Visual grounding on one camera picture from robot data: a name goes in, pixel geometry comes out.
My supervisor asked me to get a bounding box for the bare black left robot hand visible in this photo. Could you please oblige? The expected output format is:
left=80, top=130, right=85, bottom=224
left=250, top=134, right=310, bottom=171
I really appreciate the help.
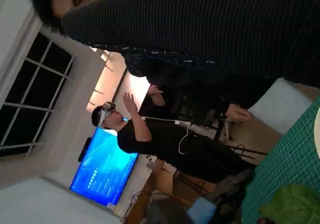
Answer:
left=145, top=168, right=255, bottom=224

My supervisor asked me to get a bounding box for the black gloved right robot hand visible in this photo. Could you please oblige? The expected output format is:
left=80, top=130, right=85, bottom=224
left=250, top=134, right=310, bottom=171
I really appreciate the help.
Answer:
left=61, top=0, right=320, bottom=89

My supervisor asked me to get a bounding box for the person's right hand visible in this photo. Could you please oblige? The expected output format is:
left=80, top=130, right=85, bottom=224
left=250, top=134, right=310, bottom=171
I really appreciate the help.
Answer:
left=121, top=92, right=139, bottom=115
left=225, top=103, right=251, bottom=122

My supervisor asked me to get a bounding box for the person's left hand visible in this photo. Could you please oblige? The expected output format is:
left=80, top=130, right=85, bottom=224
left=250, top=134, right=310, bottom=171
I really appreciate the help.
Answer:
left=147, top=85, right=166, bottom=107

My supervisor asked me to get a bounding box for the red toy grapes bunch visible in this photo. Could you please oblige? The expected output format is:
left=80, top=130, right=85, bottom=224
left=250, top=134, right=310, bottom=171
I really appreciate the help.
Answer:
left=257, top=183, right=320, bottom=224

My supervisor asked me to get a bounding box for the white plate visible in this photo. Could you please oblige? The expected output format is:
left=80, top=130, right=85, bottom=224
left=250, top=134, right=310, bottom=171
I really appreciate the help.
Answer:
left=313, top=108, right=320, bottom=160

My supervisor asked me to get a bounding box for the white VR headset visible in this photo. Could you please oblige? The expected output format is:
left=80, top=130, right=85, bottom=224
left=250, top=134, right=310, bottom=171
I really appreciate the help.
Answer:
left=98, top=101, right=117, bottom=129

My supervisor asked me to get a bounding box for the person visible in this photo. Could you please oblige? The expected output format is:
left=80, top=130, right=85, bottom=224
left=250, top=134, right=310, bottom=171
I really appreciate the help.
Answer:
left=91, top=85, right=256, bottom=183
left=27, top=0, right=320, bottom=136

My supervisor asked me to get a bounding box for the green cutting mat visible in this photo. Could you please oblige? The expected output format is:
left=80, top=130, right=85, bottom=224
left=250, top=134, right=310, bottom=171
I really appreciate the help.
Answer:
left=240, top=103, right=320, bottom=224

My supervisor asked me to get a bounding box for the blue lit screen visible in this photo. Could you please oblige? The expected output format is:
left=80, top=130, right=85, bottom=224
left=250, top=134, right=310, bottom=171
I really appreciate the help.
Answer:
left=69, top=126, right=139, bottom=207

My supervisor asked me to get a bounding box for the dark paned window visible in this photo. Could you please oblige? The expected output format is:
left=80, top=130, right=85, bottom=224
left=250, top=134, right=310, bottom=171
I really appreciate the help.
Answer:
left=0, top=32, right=75, bottom=158

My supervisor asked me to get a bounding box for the white headset cable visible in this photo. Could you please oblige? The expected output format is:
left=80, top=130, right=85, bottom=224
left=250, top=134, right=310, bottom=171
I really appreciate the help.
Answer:
left=144, top=117, right=196, bottom=156

